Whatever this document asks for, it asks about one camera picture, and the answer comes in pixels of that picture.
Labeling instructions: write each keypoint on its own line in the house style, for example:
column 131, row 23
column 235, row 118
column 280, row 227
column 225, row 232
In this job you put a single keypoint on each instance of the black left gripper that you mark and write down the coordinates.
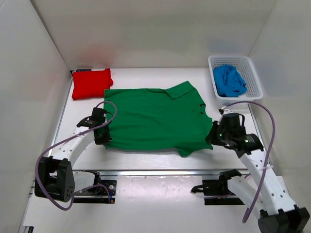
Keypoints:
column 105, row 140

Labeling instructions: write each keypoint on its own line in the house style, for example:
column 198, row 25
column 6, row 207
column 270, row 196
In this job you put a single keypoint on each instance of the green t shirt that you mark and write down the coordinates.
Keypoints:
column 154, row 119

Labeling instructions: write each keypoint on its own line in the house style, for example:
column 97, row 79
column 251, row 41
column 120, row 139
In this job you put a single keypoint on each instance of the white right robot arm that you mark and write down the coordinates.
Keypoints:
column 275, row 211

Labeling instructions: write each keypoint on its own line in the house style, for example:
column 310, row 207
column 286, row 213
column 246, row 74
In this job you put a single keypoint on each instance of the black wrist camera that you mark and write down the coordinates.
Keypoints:
column 98, row 115
column 232, row 121

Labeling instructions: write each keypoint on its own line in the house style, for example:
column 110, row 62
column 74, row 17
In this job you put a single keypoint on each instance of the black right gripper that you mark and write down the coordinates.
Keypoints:
column 211, row 138

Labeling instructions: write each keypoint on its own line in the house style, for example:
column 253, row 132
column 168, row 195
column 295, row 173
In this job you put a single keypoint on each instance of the white plastic basket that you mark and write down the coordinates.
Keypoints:
column 245, row 68

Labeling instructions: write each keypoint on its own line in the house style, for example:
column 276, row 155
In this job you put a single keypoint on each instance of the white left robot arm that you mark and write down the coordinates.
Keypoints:
column 54, row 176

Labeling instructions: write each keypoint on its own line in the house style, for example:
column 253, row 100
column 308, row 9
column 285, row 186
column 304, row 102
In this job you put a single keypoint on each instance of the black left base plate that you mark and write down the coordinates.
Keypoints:
column 107, row 187

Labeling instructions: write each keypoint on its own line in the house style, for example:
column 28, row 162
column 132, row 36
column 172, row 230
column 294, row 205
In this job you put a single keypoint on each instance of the red folded t shirt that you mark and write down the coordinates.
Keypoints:
column 91, row 84

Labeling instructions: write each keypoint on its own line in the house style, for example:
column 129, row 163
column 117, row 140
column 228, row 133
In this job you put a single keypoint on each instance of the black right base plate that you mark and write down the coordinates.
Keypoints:
column 216, row 192

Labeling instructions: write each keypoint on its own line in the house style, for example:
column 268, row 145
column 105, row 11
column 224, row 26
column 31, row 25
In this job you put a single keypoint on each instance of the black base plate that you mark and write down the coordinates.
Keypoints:
column 107, row 187
column 216, row 192

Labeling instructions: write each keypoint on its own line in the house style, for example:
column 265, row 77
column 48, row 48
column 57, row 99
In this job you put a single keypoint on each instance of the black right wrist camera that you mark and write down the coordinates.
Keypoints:
column 232, row 121

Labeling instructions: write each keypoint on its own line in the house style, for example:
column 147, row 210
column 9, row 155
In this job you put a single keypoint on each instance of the aluminium rail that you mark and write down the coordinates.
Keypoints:
column 157, row 172

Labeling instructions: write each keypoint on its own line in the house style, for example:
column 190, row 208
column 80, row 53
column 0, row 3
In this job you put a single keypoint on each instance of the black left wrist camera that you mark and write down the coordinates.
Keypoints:
column 98, row 115

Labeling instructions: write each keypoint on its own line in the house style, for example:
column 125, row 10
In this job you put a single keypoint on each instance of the blue crumpled t shirt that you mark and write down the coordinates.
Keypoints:
column 229, row 82

